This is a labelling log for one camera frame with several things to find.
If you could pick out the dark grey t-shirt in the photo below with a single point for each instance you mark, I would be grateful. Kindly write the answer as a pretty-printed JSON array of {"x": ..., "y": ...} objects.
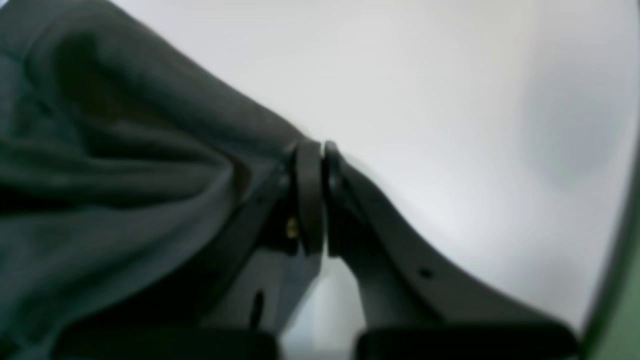
[{"x": 121, "y": 158}]

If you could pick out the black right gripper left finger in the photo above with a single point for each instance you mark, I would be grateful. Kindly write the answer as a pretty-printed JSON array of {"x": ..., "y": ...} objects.
[{"x": 233, "y": 299}]

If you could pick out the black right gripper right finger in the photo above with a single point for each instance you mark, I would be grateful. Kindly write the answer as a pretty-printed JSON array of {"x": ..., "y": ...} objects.
[{"x": 418, "y": 304}]

